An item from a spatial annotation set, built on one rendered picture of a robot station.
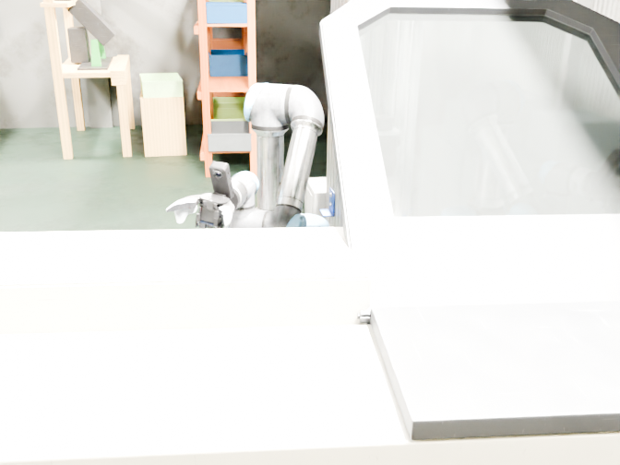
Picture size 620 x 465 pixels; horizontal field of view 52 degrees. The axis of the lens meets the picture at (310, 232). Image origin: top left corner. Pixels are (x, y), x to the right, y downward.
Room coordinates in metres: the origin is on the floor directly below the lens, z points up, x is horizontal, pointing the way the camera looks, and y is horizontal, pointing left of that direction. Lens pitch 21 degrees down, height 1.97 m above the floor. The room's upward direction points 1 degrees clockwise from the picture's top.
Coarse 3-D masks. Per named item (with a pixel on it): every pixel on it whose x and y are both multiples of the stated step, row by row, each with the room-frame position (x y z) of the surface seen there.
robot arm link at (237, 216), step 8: (240, 208) 1.65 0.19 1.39; (248, 208) 1.66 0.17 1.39; (232, 216) 1.66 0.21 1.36; (240, 216) 1.65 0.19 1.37; (248, 216) 1.66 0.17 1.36; (256, 216) 1.65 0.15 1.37; (232, 224) 1.66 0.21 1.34; (240, 224) 1.65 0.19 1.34; (248, 224) 1.65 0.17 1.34; (256, 224) 1.64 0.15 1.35
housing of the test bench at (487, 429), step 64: (384, 320) 0.84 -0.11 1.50; (448, 320) 0.84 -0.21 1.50; (512, 320) 0.85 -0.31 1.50; (576, 320) 0.85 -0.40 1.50; (0, 384) 0.71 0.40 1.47; (64, 384) 0.71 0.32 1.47; (128, 384) 0.71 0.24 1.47; (192, 384) 0.71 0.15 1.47; (256, 384) 0.72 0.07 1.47; (320, 384) 0.72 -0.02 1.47; (384, 384) 0.72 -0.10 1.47; (448, 384) 0.68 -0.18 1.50; (512, 384) 0.68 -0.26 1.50; (576, 384) 0.68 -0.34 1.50; (0, 448) 0.58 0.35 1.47; (64, 448) 0.58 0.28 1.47; (128, 448) 0.59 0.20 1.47; (192, 448) 0.59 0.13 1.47; (256, 448) 0.59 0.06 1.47; (320, 448) 0.60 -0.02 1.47; (384, 448) 0.60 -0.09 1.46; (448, 448) 0.61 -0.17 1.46; (512, 448) 0.62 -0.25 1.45; (576, 448) 0.62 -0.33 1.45
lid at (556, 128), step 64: (384, 0) 1.65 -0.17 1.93; (448, 0) 1.67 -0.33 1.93; (512, 0) 1.69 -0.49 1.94; (384, 64) 1.46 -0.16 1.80; (448, 64) 1.48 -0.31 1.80; (512, 64) 1.49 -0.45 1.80; (576, 64) 1.51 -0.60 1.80; (384, 128) 1.28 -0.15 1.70; (448, 128) 1.29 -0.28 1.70; (512, 128) 1.30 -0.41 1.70; (576, 128) 1.31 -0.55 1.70; (384, 192) 1.10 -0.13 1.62; (448, 192) 1.13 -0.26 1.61; (512, 192) 1.14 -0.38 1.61; (576, 192) 1.15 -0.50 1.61; (384, 256) 0.98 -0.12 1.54; (448, 256) 0.98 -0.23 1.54; (512, 256) 0.99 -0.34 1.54; (576, 256) 1.00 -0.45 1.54
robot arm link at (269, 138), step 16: (256, 96) 1.90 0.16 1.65; (272, 96) 1.89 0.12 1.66; (288, 96) 1.88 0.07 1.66; (256, 112) 1.90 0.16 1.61; (272, 112) 1.89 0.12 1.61; (288, 112) 1.87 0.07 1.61; (256, 128) 1.90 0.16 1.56; (272, 128) 1.89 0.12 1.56; (288, 128) 1.93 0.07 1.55; (256, 144) 1.93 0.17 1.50; (272, 144) 1.91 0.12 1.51; (256, 160) 1.93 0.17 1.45; (272, 160) 1.91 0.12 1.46; (272, 176) 1.91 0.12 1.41; (272, 192) 1.91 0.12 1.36; (256, 208) 1.94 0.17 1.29; (272, 208) 1.91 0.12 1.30
